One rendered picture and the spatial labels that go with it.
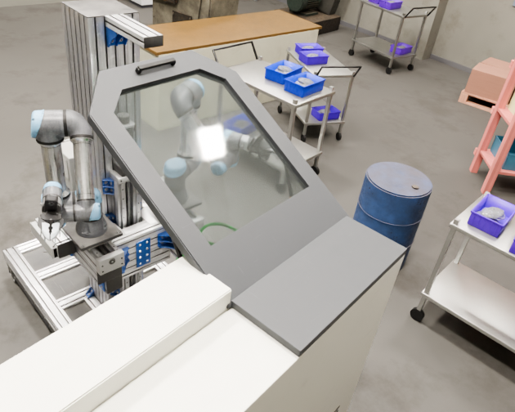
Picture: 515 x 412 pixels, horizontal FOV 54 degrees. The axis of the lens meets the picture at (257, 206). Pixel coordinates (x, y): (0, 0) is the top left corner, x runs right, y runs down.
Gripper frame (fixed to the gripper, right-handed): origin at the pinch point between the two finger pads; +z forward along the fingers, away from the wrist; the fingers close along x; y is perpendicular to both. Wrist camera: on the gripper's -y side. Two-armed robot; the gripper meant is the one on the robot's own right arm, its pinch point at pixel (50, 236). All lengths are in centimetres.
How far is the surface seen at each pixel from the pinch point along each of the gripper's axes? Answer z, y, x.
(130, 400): 74, -5, -22
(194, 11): -540, 43, -165
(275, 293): 46, -14, -70
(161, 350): 62, -10, -31
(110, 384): 71, -9, -16
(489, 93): -397, 45, -569
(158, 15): -595, 71, -127
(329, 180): -239, 112, -262
